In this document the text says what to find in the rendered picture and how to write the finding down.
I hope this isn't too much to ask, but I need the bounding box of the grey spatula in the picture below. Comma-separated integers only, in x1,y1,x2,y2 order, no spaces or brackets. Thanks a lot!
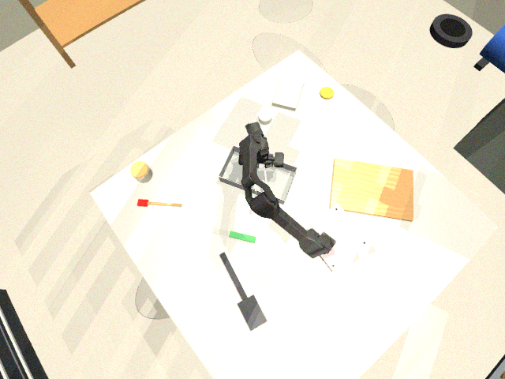
219,253,268,331

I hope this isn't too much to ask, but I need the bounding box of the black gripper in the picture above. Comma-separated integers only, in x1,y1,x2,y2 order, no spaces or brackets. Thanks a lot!
238,152,284,168

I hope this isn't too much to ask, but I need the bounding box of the red brush with wooden handle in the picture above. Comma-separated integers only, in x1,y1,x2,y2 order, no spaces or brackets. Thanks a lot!
137,199,182,207

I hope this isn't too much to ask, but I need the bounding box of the yellow round disc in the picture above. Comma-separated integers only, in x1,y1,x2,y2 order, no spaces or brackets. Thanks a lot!
320,87,334,99

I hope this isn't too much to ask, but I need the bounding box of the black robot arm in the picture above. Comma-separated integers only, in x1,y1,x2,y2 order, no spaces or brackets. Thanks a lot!
239,122,336,258

